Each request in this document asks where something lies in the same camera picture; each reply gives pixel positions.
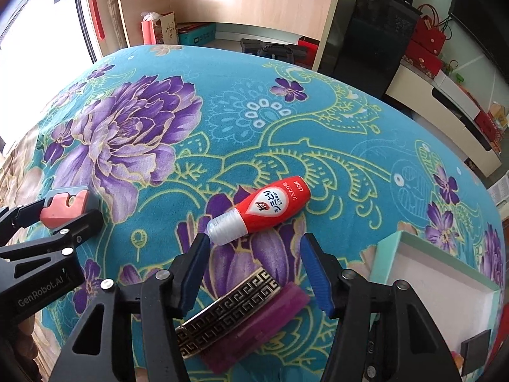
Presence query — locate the black power adapter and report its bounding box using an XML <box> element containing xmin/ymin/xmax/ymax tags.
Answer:
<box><xmin>460</xmin><ymin>329</ymin><xmax>491</xmax><ymax>376</ymax></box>

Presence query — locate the coral blue sharpener block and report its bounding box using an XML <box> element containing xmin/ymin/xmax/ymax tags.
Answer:
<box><xmin>40</xmin><ymin>186</ymin><xmax>93</xmax><ymax>230</ymax></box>

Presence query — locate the mint white tray box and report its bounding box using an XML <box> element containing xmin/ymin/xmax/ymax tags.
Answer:
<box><xmin>369</xmin><ymin>229</ymin><xmax>502</xmax><ymax>377</ymax></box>

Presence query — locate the purple harmonica case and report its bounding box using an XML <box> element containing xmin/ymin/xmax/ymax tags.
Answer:
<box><xmin>199</xmin><ymin>282</ymin><xmax>310</xmax><ymax>373</ymax></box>

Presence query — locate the gold black patterned harmonica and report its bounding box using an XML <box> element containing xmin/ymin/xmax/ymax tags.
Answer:
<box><xmin>176</xmin><ymin>267</ymin><xmax>282</xmax><ymax>360</ymax></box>

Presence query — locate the red white bottle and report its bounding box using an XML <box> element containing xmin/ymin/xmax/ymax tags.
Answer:
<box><xmin>205</xmin><ymin>176</ymin><xmax>311</xmax><ymax>246</ymax></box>

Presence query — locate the floral blue tablecloth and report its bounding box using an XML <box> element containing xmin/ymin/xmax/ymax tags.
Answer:
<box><xmin>1</xmin><ymin>46</ymin><xmax>506</xmax><ymax>378</ymax></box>

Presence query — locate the white tv stand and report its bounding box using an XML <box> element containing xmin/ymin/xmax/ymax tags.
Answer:
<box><xmin>387</xmin><ymin>64</ymin><xmax>502</xmax><ymax>177</ymax></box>

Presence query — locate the red paper bag floor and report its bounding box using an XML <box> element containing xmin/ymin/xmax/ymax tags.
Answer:
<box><xmin>141</xmin><ymin>11</ymin><xmax>178</xmax><ymax>45</ymax></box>

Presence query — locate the teal storage box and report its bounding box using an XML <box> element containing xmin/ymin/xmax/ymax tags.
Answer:
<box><xmin>178</xmin><ymin>23</ymin><xmax>217</xmax><ymax>46</ymax></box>

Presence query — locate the red gift bag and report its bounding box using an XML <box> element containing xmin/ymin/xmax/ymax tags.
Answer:
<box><xmin>405</xmin><ymin>4</ymin><xmax>446</xmax><ymax>79</ymax></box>

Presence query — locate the black cabinet appliance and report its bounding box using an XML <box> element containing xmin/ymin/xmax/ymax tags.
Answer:
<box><xmin>317</xmin><ymin>0</ymin><xmax>419</xmax><ymax>98</ymax></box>

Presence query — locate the wooden shelf desk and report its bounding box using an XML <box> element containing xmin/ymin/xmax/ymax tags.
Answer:
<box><xmin>117</xmin><ymin>0</ymin><xmax>339</xmax><ymax>49</ymax></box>

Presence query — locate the television screen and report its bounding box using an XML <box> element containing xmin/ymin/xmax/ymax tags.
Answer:
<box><xmin>452</xmin><ymin>0</ymin><xmax>508</xmax><ymax>52</ymax></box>

